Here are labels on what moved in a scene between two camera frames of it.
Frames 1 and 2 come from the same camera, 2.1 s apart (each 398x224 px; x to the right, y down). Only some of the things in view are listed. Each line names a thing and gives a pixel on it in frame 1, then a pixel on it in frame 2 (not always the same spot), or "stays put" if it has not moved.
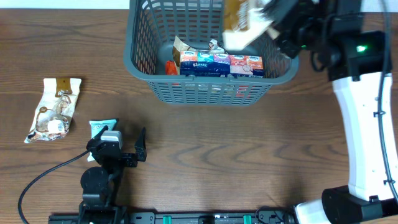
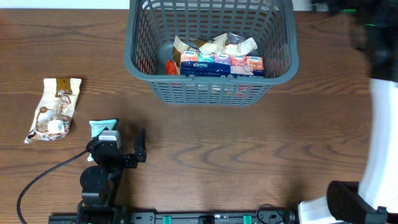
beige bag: (251, 21) to (229, 44)
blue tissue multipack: (194, 63) stays put
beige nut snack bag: (55, 109) stays put
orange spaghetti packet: (170, 68) stays put
